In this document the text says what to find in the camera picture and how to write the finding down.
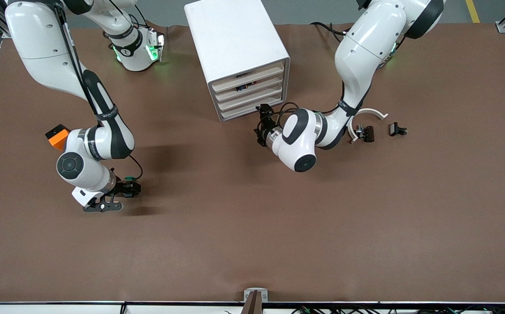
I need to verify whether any lowest white cabinet drawer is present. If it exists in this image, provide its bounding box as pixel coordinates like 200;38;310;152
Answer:
219;92;290;122

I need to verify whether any black push button component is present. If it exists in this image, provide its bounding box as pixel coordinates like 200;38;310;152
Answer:
355;125;375;143

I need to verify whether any orange box with hole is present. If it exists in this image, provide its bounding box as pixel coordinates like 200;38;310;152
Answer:
45;124;71;151

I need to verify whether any white curved plastic piece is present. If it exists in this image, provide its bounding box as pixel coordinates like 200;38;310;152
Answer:
348;108;388;143

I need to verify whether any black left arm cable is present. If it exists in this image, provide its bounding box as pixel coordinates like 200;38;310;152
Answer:
255;102;345;131

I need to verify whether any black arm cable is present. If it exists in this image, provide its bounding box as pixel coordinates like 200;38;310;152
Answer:
58;9;144;180
255;102;345;131

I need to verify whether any black base cable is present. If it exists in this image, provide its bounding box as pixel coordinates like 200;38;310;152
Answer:
311;22;349;42
122;4;148;29

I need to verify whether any white table edge rail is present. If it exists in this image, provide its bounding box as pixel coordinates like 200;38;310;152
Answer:
0;301;505;314

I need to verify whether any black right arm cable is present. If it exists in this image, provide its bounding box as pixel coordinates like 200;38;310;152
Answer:
58;9;144;180

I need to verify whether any metal bracket with brown post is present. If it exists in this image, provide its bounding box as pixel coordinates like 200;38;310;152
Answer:
243;288;269;314

